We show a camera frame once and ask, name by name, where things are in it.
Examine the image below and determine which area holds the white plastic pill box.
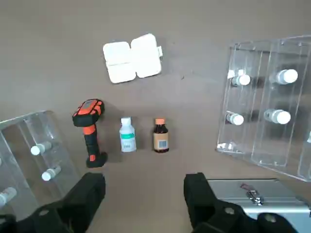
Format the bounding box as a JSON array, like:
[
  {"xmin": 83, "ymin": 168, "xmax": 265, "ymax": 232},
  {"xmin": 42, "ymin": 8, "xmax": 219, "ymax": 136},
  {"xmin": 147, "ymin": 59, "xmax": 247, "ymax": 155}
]
[{"xmin": 102, "ymin": 33, "xmax": 163, "ymax": 84}]

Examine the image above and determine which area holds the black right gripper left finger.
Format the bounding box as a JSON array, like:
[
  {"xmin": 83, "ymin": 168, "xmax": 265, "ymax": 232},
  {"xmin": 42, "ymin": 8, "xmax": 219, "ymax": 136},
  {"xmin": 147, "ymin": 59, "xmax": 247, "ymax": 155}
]
[{"xmin": 0, "ymin": 172, "xmax": 106, "ymax": 233}]

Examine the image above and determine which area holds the clear acrylic tiered shelf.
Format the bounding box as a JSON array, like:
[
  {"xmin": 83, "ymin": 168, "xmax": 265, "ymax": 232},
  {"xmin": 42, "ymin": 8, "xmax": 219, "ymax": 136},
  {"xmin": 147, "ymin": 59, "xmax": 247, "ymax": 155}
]
[
  {"xmin": 0, "ymin": 110, "xmax": 82, "ymax": 216},
  {"xmin": 215, "ymin": 34, "xmax": 311, "ymax": 183}
]

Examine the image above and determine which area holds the brown medicine bottle orange cap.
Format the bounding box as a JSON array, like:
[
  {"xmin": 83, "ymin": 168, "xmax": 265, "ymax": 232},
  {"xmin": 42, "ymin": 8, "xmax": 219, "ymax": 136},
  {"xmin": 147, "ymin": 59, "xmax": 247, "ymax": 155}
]
[{"xmin": 152, "ymin": 118, "xmax": 170, "ymax": 153}]

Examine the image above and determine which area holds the silver aluminium case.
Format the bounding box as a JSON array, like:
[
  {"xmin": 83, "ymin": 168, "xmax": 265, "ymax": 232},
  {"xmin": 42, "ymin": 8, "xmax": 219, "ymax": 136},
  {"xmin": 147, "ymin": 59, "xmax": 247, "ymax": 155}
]
[{"xmin": 205, "ymin": 178, "xmax": 311, "ymax": 219}]

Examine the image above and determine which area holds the white medicine bottle green label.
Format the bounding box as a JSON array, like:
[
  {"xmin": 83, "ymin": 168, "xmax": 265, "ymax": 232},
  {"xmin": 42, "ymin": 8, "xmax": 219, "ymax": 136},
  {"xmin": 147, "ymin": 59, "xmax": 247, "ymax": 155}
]
[{"xmin": 119, "ymin": 116, "xmax": 138, "ymax": 153}]

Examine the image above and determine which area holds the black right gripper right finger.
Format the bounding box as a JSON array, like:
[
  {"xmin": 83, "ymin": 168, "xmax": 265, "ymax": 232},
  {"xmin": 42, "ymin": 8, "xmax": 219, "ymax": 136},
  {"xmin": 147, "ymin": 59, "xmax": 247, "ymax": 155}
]
[{"xmin": 183, "ymin": 172, "xmax": 299, "ymax": 233}]

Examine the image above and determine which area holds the orange and black barcode scanner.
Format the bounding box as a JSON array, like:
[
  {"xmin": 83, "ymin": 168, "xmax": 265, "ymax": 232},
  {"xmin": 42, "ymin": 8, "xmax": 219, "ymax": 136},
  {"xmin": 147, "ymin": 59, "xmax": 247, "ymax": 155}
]
[{"xmin": 71, "ymin": 98, "xmax": 108, "ymax": 168}]

